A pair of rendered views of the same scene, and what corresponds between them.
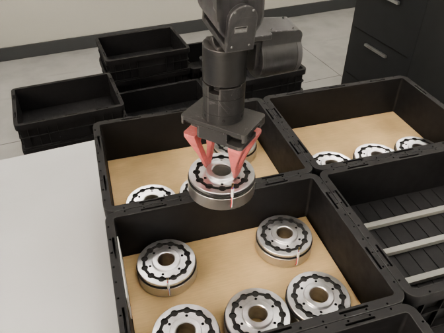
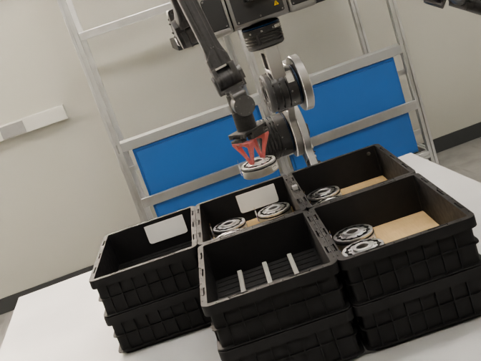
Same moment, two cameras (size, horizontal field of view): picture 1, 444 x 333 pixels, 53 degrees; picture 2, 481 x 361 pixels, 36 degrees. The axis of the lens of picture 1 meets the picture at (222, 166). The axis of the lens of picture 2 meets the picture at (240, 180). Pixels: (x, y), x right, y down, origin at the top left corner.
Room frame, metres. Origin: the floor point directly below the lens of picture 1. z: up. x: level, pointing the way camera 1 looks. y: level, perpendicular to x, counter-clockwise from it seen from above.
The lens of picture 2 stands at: (1.05, -1.95, 1.52)
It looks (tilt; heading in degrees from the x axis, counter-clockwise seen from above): 14 degrees down; 107
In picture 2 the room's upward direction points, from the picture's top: 19 degrees counter-clockwise
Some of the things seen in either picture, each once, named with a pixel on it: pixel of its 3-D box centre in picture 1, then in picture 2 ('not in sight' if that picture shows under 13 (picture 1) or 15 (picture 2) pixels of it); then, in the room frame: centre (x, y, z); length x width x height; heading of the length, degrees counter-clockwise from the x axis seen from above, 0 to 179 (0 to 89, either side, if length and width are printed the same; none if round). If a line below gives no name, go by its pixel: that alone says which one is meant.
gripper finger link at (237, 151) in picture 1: (228, 147); (250, 147); (0.52, -0.01, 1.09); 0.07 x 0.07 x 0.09; 60
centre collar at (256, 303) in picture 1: (257, 314); not in sight; (0.39, -0.05, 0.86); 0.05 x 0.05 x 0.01
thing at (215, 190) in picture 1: (221, 173); (258, 162); (0.53, 0.00, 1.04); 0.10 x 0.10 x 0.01
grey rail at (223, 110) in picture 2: not in sight; (262, 97); (0.14, 1.93, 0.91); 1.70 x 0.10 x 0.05; 22
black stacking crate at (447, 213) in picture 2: (361, 138); (389, 236); (0.86, -0.33, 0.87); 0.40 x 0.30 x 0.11; 107
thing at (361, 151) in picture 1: (376, 157); (363, 248); (0.80, -0.35, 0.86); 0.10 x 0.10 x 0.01
